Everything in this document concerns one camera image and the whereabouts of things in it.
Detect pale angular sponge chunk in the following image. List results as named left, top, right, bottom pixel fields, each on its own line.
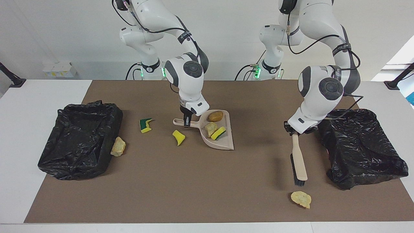
left=204, top=122, right=218, bottom=138

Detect brown bread-like sponge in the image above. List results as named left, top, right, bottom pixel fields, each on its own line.
left=207, top=111, right=224, bottom=123

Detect large yellow sponge piece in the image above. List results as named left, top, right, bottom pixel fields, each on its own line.
left=211, top=126, right=227, bottom=141

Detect beige hand brush black bristles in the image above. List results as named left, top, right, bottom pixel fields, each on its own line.
left=290, top=133, right=308, bottom=187

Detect beige plastic dustpan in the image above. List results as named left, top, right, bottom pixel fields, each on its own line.
left=173, top=109, right=235, bottom=150

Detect pale oval sponge chunk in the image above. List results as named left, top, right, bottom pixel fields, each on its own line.
left=290, top=191, right=312, bottom=209

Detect black bag lined bin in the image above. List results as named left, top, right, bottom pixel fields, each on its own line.
left=38, top=100, right=124, bottom=181
left=316, top=108, right=409, bottom=190

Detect small yellow sponge piece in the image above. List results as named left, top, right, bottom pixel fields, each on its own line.
left=172, top=130, right=186, bottom=147

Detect yellow green sponge piece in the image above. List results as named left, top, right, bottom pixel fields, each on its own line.
left=139, top=118, right=153, bottom=134

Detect brown table mat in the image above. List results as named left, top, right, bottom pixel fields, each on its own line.
left=24, top=80, right=414, bottom=224

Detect pale tan sponge chunk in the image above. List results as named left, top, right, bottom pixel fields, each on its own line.
left=110, top=136, right=126, bottom=157

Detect small white box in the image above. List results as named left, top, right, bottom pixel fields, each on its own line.
left=52, top=61, right=77, bottom=78

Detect black base cable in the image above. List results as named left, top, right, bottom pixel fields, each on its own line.
left=235, top=64, right=260, bottom=81
left=125, top=62, right=143, bottom=80

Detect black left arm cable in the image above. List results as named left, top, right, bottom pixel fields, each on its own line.
left=286, top=16, right=364, bottom=121

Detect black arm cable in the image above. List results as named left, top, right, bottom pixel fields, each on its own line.
left=286, top=16, right=364, bottom=121
left=112, top=0, right=207, bottom=76

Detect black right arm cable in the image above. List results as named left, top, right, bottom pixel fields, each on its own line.
left=112, top=0, right=207, bottom=76

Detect black camera stand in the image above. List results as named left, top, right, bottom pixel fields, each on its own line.
left=0, top=62, right=27, bottom=88
left=384, top=63, right=414, bottom=90

